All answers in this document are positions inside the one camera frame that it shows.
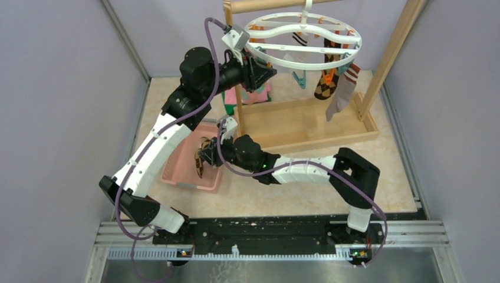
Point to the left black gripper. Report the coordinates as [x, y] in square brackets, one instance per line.
[253, 71]

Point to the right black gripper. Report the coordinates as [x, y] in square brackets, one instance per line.
[210, 154]

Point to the brown argyle sock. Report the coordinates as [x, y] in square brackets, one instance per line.
[327, 83]
[199, 161]

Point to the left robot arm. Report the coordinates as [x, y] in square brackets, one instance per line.
[202, 78]

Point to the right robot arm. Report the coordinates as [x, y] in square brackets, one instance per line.
[351, 175]

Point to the wooden hanger rack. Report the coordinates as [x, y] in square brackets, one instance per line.
[292, 126]

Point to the white round clip hanger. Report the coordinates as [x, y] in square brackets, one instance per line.
[295, 40]

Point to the pink patterned sock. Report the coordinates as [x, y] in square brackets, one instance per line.
[258, 96]

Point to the pink folded cloth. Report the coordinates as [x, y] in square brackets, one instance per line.
[268, 86]

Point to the green folded cloth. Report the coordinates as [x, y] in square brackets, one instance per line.
[226, 107]

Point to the teal clip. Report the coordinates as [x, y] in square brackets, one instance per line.
[300, 78]

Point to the pink plastic basket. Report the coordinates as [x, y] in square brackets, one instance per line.
[180, 168]

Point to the grey sock red stripes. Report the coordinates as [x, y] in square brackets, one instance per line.
[344, 91]

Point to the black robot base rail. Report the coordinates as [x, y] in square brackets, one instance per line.
[274, 235]

